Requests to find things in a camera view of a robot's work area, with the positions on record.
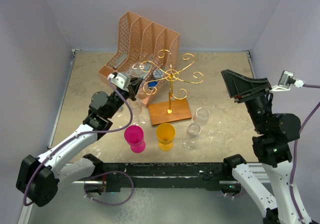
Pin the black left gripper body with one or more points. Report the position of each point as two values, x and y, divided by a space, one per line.
131 92

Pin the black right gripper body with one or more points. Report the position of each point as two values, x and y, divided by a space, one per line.
250 96

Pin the clear tall wine glass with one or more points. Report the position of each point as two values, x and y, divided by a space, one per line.
138 71

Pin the clear flute wine glass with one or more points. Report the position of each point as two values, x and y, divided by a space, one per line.
136 107

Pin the gold wire wine glass rack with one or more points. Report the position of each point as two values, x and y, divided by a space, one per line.
177 107

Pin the clear round wine glass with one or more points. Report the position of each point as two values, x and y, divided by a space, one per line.
201 116

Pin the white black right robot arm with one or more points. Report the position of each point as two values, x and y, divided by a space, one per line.
271 147

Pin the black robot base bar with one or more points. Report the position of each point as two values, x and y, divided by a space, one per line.
210 176

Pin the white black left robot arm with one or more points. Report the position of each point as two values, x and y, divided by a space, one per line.
40 178

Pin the clear lying wine glass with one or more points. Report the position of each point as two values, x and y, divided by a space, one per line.
192 134

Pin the blue round lid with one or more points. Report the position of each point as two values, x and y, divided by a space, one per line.
152 84

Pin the blue white patterned tin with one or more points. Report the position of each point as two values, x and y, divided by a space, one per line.
158 74

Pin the orange plastic file organizer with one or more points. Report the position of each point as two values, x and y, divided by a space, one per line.
140 39

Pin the pink plastic goblet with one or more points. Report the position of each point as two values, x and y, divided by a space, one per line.
134 136

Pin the yellow plastic goblet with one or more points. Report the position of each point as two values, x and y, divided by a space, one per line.
165 134

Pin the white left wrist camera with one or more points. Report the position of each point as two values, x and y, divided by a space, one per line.
120 80

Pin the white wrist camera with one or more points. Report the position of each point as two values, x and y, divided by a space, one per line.
286 81
120 80

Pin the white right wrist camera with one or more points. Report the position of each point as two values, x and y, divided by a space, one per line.
286 81

